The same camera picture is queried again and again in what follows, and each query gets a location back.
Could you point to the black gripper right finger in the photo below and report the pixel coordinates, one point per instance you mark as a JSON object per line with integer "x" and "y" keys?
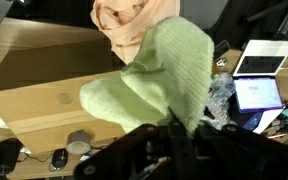
{"x": 224, "y": 146}

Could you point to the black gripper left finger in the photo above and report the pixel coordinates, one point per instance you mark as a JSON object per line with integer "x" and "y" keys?
{"x": 174, "y": 140}

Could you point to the cream white cloth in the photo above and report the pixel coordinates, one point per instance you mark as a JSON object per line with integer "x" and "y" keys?
{"x": 164, "y": 83}

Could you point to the peach cloth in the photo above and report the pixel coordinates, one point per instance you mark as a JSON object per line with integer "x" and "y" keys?
{"x": 130, "y": 23}

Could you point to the black mesh chair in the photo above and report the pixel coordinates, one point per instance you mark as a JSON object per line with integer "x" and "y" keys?
{"x": 267, "y": 20}

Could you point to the large cardboard box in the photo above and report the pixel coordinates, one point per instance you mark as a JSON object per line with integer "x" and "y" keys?
{"x": 34, "y": 106}

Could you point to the clear plastic bags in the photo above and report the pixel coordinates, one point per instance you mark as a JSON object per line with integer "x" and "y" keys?
{"x": 219, "y": 100}

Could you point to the white paper sheet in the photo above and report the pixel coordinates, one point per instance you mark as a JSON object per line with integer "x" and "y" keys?
{"x": 267, "y": 120}

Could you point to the silver laptop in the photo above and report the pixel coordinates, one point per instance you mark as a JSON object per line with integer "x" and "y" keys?
{"x": 260, "y": 76}

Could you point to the grey tape roll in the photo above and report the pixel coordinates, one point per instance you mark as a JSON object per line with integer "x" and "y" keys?
{"x": 78, "y": 142}

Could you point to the black flat tool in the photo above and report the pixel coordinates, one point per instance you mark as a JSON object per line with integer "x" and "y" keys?
{"x": 221, "y": 49}

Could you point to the round black speaker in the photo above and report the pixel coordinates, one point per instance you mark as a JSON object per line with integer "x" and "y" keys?
{"x": 60, "y": 158}

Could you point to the black cylindrical device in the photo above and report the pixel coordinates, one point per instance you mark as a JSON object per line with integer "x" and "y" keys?
{"x": 4, "y": 156}

